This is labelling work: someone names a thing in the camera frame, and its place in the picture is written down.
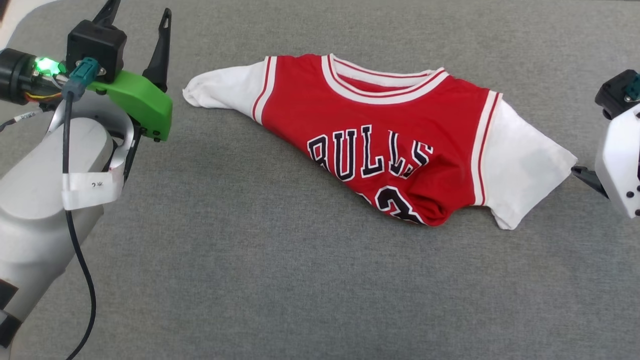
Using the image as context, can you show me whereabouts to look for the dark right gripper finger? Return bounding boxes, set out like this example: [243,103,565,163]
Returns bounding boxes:
[571,165,610,199]

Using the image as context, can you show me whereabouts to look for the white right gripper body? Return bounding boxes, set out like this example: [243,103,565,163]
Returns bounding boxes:
[595,102,640,220]

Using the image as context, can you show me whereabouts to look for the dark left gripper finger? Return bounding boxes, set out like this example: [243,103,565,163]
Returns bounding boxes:
[92,0,122,29]
[142,7,173,94]

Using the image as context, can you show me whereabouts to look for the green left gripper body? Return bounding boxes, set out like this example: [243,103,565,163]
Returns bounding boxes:
[87,69,174,143]

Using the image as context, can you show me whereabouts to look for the red Bulls basketball jersey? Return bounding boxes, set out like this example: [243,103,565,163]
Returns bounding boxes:
[182,52,579,231]

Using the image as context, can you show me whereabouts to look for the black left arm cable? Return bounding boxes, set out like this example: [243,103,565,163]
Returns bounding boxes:
[60,56,101,360]

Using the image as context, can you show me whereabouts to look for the white paper cable label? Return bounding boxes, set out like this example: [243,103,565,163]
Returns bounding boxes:
[61,169,125,211]

